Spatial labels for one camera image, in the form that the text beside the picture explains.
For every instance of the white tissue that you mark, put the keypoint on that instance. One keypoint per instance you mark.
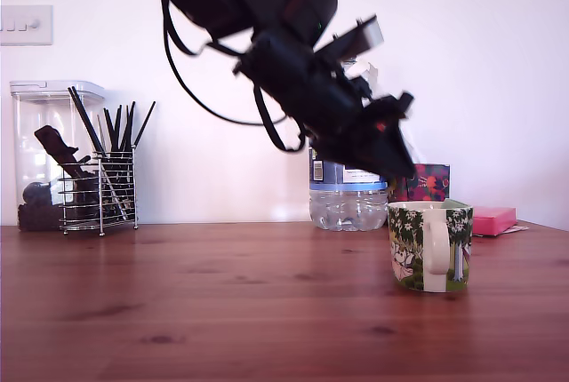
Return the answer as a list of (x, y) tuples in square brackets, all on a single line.
[(418, 153)]

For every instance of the large clear water bottle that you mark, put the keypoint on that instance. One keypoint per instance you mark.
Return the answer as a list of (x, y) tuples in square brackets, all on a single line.
[(347, 209)]

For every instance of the floral tissue box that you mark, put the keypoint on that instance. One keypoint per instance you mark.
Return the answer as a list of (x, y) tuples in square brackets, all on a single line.
[(431, 184)]

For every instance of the floral printed white mug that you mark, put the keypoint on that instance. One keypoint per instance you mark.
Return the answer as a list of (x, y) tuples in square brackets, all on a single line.
[(409, 244)]

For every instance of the pink flat box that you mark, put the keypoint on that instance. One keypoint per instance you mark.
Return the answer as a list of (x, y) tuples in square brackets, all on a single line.
[(493, 220)]

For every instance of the pink paper sheet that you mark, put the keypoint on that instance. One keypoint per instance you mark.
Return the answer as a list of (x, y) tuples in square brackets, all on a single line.
[(520, 228)]

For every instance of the black chopstick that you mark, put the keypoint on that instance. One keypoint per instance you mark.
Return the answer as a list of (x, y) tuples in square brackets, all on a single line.
[(89, 117), (83, 117), (144, 124), (118, 129), (109, 129), (129, 126)]

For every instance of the black kitchen utensil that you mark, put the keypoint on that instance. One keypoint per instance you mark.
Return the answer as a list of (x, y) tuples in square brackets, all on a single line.
[(53, 142)]

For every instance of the dark jar contents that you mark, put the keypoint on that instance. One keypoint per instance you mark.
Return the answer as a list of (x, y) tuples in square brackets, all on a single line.
[(35, 217)]

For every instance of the clear plastic storage jar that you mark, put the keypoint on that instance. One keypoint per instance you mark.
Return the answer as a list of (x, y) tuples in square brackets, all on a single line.
[(26, 133)]

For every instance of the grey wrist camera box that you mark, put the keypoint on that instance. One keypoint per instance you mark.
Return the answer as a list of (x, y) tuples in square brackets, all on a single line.
[(371, 35)]

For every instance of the white wall light switch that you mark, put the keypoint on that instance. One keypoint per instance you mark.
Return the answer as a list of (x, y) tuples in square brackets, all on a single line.
[(26, 24)]

